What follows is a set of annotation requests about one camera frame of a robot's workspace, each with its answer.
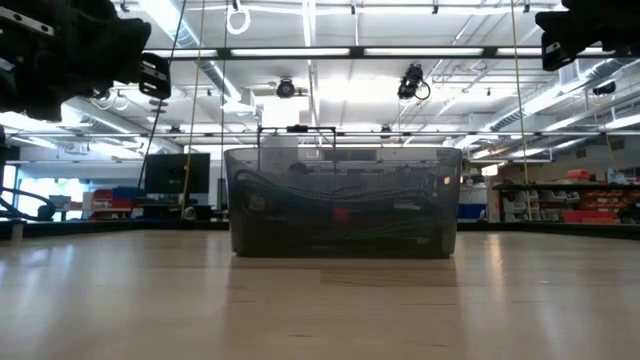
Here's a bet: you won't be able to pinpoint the black background monitor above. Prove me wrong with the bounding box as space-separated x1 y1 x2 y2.
144 152 212 195

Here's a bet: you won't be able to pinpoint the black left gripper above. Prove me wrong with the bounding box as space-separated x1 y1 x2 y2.
92 18 173 101

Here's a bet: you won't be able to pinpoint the white hanging cable loop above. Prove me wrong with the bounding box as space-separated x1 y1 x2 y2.
225 3 253 36

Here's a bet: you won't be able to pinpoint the black overhead rig frame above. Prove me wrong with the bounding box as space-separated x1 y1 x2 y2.
114 0 640 139

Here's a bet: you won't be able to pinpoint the black curved cable hose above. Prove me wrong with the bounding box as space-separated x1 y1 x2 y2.
0 184 56 222

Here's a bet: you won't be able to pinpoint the shelf with orange bins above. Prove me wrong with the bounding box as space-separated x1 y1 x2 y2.
492 168 640 225

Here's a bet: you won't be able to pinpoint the blue stacked storage bins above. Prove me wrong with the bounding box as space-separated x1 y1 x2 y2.
459 202 489 221

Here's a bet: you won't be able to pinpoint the black cable with red strap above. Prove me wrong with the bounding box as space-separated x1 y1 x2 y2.
234 169 451 254

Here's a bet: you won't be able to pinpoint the red storage bins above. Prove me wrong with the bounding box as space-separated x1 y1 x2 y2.
89 187 137 221

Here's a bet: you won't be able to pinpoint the yellow hanging strap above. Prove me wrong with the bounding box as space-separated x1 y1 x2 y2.
180 0 207 217
509 0 534 222

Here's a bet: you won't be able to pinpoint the translucent grey plastic bin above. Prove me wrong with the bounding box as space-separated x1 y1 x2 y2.
223 145 464 260

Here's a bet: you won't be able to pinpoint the black hanging cable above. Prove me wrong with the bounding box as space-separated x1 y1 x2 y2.
135 0 189 196

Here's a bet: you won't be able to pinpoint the black aluminium table frame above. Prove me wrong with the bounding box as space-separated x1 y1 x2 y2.
0 219 640 241

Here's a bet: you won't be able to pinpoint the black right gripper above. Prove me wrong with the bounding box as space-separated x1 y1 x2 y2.
534 8 602 73

